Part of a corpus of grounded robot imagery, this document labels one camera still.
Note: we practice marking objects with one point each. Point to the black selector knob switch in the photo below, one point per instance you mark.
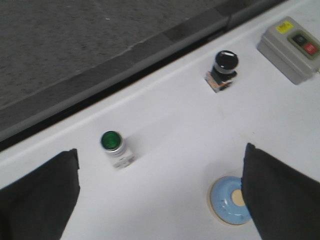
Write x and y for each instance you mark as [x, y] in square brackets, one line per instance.
[223, 71]

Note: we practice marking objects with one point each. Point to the grey stone counter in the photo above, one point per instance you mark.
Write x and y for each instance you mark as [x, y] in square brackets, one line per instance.
[60, 56]

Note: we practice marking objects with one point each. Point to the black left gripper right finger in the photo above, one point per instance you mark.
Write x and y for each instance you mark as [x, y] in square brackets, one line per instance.
[283, 203]

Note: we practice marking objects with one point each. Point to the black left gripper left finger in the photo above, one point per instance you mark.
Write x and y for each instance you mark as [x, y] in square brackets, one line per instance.
[39, 205]

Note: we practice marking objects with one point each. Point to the grey start stop switch box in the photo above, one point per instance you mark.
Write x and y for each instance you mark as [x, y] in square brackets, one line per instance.
[291, 49]

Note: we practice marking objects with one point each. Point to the green push button switch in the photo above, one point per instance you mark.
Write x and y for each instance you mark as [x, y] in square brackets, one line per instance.
[116, 149]

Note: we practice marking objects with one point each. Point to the blue and cream call bell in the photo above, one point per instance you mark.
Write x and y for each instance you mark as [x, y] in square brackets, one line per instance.
[226, 202]

